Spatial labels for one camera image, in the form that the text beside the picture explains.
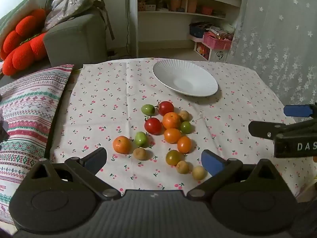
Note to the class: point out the red flower-shaped cushion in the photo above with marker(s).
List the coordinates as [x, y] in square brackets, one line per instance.
[22, 54]

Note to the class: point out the pink plastic basket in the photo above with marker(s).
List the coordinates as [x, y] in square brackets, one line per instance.
[215, 43]

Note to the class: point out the striped patterned cushion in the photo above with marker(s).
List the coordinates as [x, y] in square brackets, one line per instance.
[29, 109]

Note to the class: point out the tangerine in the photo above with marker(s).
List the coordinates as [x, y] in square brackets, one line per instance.
[171, 120]
[122, 144]

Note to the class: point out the cherry-print tablecloth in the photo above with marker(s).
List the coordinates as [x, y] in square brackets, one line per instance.
[104, 91]

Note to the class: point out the red tomato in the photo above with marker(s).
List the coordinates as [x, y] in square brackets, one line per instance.
[153, 126]
[166, 108]

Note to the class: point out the yellow-green tomato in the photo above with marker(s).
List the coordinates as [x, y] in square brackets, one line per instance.
[173, 157]

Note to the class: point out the low orange pot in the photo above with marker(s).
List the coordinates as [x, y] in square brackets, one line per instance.
[207, 10]

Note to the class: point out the grey sofa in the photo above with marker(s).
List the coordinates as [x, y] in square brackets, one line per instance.
[74, 37]

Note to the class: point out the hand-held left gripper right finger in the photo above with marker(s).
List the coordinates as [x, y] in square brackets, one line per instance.
[212, 164]

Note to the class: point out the white shelf unit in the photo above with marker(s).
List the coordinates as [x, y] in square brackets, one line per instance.
[132, 17]

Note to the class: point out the small orange box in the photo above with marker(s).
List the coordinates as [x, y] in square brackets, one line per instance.
[141, 6]

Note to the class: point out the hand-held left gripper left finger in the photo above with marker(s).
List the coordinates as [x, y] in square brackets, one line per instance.
[95, 158]

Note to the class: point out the orange cup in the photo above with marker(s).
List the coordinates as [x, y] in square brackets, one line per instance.
[192, 5]
[175, 5]

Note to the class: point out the dark blue basket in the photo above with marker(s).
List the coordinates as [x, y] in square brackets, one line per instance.
[197, 31]

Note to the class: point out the pale pillow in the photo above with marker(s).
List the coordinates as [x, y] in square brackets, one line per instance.
[17, 10]

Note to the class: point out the orange tomato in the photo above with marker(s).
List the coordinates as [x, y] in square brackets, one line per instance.
[172, 135]
[184, 144]

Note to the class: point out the white storage box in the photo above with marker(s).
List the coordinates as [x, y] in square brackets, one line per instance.
[220, 54]

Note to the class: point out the small white box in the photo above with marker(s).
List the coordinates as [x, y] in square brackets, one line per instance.
[150, 7]

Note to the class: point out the white ribbed plate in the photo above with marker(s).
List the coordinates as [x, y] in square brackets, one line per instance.
[188, 79]

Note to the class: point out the green tomato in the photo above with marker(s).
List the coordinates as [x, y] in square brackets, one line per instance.
[186, 127]
[148, 109]
[141, 139]

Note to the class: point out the white floral lace curtain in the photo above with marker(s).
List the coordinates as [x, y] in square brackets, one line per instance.
[272, 42]

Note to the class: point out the brown longan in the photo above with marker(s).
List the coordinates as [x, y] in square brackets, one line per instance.
[183, 167]
[139, 154]
[199, 173]
[184, 115]

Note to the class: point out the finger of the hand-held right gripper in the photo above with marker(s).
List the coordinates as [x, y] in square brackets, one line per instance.
[262, 129]
[297, 110]

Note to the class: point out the grey backpack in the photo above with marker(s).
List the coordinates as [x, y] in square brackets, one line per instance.
[64, 2]

